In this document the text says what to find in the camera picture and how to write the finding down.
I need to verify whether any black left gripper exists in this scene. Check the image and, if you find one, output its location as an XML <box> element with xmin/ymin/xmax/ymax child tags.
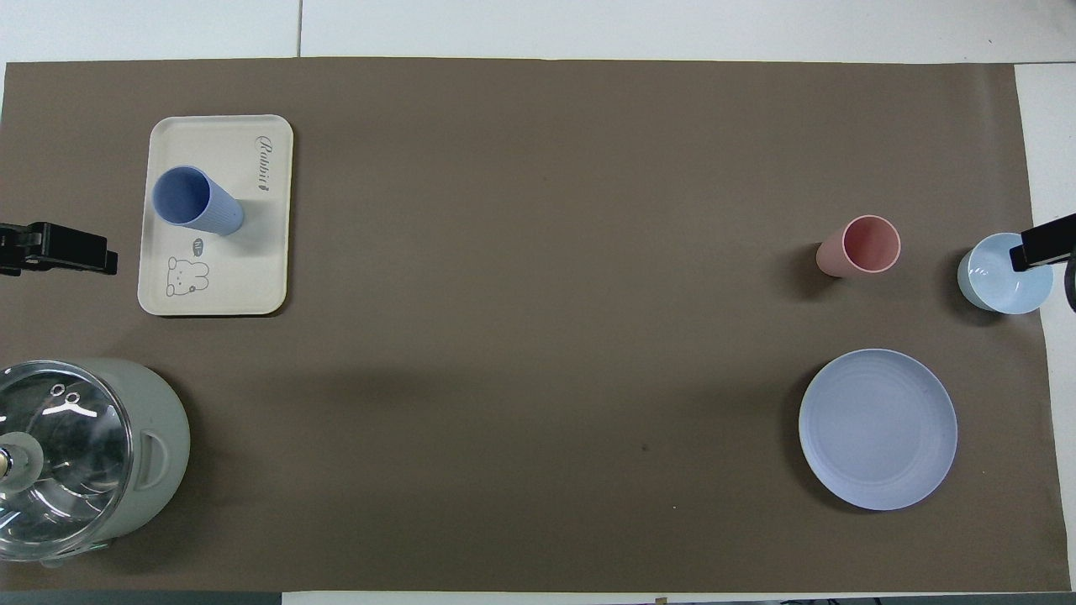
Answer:
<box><xmin>0</xmin><ymin>222</ymin><xmax>119</xmax><ymax>277</ymax></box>

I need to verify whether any blue ribbed plastic cup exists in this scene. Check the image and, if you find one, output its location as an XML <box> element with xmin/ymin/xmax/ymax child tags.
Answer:
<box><xmin>152</xmin><ymin>166</ymin><xmax>245</xmax><ymax>237</ymax></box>

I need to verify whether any pink plastic cup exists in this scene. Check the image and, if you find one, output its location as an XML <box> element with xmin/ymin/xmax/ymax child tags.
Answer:
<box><xmin>815</xmin><ymin>215</ymin><xmax>902</xmax><ymax>278</ymax></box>

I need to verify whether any cream rabbit print tray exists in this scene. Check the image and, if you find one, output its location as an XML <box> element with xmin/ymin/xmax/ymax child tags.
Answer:
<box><xmin>138</xmin><ymin>114</ymin><xmax>294</xmax><ymax>317</ymax></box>

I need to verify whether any light blue bowl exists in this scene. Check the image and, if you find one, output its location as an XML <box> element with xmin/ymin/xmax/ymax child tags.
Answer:
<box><xmin>957</xmin><ymin>233</ymin><xmax>1054</xmax><ymax>316</ymax></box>

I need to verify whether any sage green electric pot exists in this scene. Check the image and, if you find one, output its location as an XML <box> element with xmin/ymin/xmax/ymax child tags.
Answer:
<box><xmin>0</xmin><ymin>358</ymin><xmax>192</xmax><ymax>564</ymax></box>

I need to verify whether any glass pot lid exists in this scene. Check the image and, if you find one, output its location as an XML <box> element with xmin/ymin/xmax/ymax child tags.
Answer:
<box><xmin>0</xmin><ymin>361</ymin><xmax>135</xmax><ymax>562</ymax></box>

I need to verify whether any lavender blue round plate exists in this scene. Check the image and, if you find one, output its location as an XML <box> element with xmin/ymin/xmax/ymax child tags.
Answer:
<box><xmin>799</xmin><ymin>349</ymin><xmax>959</xmax><ymax>512</ymax></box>

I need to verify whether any brown table mat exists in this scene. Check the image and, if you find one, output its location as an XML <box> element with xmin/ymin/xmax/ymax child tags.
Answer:
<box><xmin>0</xmin><ymin>56</ymin><xmax>1073</xmax><ymax>593</ymax></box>

